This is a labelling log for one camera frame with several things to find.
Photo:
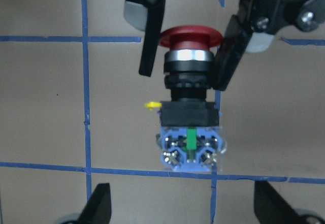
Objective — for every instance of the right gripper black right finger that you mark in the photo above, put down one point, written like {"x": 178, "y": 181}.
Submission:
{"x": 270, "y": 207}

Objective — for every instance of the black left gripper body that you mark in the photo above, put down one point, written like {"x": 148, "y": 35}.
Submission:
{"x": 264, "y": 17}

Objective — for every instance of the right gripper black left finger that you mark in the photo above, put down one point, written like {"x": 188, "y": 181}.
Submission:
{"x": 98, "y": 208}

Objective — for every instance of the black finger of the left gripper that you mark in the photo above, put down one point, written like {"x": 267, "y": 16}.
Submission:
{"x": 235, "y": 42}
{"x": 152, "y": 35}

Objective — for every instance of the red emergency stop button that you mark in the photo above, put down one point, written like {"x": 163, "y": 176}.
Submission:
{"x": 189, "y": 136}

